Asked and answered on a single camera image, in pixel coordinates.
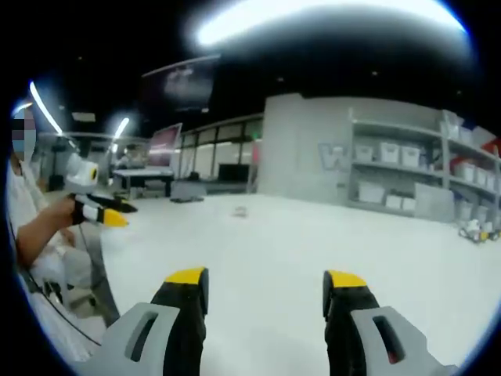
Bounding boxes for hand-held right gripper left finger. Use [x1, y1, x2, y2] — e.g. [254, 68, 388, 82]
[77, 266, 210, 376]

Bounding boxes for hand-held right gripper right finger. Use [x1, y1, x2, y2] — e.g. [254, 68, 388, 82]
[323, 269, 459, 376]

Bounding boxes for person's left hand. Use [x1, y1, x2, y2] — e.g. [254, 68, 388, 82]
[52, 195, 79, 226]

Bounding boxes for black equipment stand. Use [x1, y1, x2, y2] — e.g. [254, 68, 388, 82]
[48, 136, 67, 192]

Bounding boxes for grey workbench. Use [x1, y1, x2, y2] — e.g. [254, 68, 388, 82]
[111, 166, 175, 197]

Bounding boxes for person's legs in light trousers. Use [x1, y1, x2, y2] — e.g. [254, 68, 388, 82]
[31, 229, 105, 301]

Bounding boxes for person's white shirt torso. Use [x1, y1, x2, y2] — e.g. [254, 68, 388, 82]
[6, 154, 54, 273]

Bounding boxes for long ceiling light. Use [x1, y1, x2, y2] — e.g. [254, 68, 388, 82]
[112, 116, 131, 141]
[28, 80, 64, 135]
[194, 0, 469, 46]

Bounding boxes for pink display board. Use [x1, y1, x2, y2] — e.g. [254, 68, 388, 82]
[147, 122, 184, 170]

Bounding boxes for grey low box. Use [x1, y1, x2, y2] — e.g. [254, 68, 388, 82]
[170, 179, 208, 204]

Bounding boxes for black monitor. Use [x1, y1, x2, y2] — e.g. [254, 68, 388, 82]
[217, 163, 251, 184]

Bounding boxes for hanging dark screen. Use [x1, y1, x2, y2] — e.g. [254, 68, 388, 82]
[139, 53, 222, 114]

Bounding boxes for grey cabinet panel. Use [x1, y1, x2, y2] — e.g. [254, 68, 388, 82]
[413, 182, 456, 223]

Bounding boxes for cluster of spare grippers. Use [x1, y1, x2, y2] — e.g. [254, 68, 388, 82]
[457, 218, 501, 247]

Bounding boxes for group of white storage bins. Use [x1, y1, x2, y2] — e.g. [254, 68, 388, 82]
[354, 121, 500, 220]

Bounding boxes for grey metal shelving unit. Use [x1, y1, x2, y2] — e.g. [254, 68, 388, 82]
[347, 107, 501, 226]

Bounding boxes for thin grey gripper cable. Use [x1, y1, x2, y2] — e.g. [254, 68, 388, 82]
[77, 222, 97, 283]

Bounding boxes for blue letter wall sign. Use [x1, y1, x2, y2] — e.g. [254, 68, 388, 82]
[316, 140, 352, 172]

